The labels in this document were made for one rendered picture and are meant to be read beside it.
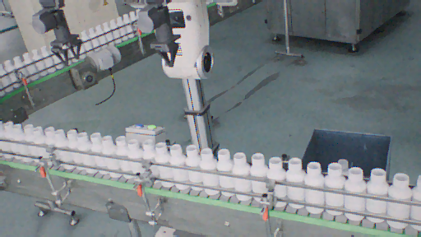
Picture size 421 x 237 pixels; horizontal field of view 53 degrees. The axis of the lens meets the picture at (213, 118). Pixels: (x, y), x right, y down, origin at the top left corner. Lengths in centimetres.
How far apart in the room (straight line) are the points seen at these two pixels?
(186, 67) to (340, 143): 76
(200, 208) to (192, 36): 78
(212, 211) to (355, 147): 70
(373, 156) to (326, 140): 20
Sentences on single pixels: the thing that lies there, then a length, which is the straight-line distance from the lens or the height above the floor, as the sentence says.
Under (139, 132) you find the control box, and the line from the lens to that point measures 170.
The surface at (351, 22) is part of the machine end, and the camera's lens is 493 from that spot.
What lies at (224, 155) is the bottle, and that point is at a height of 116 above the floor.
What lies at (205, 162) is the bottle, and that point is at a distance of 140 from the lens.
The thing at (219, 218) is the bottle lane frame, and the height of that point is 92.
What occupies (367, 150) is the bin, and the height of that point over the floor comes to 87.
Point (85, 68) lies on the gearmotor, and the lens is 288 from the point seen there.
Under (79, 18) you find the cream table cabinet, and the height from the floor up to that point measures 67.
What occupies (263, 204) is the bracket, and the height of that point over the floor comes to 108.
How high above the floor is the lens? 194
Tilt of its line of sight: 29 degrees down
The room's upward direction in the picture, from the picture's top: 10 degrees counter-clockwise
